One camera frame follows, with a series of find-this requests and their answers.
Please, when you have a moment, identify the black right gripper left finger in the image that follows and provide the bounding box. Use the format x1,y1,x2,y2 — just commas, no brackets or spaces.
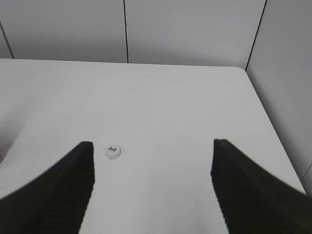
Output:
0,141,95,234

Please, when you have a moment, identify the peach oolong tea bottle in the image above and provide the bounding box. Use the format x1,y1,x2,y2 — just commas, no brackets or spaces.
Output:
0,148,3,163

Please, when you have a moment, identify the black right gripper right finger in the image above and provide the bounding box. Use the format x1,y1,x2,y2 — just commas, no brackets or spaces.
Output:
211,139,312,234

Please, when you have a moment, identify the white bottle cap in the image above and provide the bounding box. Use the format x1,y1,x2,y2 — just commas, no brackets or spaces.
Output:
105,144,122,160

